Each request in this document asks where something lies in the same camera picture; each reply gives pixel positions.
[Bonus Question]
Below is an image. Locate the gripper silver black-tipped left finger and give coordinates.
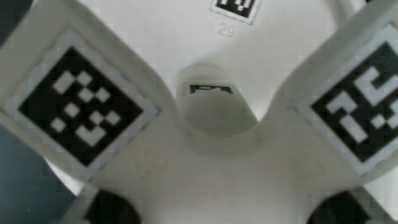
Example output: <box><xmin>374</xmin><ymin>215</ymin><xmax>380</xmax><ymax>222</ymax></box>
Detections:
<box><xmin>55</xmin><ymin>186</ymin><xmax>142</xmax><ymax>224</ymax></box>

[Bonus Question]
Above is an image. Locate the gripper silver black-tipped right finger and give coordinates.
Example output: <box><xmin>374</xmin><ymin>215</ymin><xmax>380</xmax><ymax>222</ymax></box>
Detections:
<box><xmin>307</xmin><ymin>188</ymin><xmax>398</xmax><ymax>224</ymax></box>

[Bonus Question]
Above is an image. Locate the white cross-shaped table base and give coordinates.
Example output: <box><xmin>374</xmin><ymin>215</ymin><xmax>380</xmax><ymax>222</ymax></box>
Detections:
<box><xmin>0</xmin><ymin>0</ymin><xmax>398</xmax><ymax>224</ymax></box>

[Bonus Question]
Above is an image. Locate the white cylindrical table leg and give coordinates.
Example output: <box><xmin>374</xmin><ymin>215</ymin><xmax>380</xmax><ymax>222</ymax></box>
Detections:
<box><xmin>175</xmin><ymin>64</ymin><xmax>257</xmax><ymax>138</ymax></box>

